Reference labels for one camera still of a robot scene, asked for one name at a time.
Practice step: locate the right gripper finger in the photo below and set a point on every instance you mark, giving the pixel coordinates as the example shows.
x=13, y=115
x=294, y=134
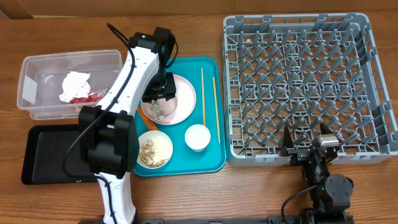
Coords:
x=325, y=129
x=287, y=142

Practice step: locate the left wooden chopstick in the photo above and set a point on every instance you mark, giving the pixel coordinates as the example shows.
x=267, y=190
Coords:
x=203, y=96

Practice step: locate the wooden chopstick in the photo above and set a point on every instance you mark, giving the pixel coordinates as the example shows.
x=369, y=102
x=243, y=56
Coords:
x=216, y=110
x=203, y=96

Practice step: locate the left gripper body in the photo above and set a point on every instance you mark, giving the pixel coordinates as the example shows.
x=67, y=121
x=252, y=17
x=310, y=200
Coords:
x=163, y=85

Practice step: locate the black plastic tray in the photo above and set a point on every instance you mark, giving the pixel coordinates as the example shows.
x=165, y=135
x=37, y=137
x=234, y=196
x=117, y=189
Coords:
x=45, y=149

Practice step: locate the white napkin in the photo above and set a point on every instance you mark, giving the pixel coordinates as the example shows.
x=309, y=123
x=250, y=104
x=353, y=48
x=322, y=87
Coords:
x=75, y=85

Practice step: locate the right wooden chopstick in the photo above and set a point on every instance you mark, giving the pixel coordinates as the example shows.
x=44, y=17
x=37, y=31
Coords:
x=216, y=110

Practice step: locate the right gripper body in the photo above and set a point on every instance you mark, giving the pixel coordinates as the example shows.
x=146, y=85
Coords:
x=299, y=155

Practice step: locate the orange carrot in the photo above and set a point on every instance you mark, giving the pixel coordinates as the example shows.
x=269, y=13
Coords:
x=150, y=125

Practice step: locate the teal serving tray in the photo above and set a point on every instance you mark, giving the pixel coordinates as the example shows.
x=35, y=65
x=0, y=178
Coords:
x=184, y=160

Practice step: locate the large pink plate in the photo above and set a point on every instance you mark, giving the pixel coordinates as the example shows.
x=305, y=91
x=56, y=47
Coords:
x=186, y=101

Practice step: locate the aluminium foil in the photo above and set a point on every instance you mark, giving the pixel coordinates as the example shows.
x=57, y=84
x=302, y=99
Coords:
x=155, y=111

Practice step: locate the grey dish rack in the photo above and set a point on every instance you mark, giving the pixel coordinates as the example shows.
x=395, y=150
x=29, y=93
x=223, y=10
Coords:
x=299, y=71

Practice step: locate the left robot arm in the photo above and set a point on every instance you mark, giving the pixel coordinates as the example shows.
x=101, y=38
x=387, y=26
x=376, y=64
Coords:
x=108, y=135

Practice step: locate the red snack wrapper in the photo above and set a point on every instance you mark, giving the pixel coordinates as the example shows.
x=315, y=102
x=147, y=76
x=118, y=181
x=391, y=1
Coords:
x=92, y=97

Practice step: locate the white cup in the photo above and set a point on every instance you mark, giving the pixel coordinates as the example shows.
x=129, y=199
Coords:
x=197, y=137

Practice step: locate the peanut shells and rice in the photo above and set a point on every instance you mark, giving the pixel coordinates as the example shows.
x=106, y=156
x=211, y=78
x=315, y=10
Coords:
x=152, y=154

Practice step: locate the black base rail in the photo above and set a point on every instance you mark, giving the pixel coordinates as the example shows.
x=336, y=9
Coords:
x=269, y=220

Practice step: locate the clear plastic bin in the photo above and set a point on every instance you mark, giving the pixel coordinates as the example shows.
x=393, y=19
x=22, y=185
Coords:
x=41, y=78

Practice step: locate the white bowl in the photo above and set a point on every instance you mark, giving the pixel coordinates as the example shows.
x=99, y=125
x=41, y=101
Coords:
x=165, y=144

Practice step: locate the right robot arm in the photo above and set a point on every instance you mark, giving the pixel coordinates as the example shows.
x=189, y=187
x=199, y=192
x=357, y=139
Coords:
x=329, y=193

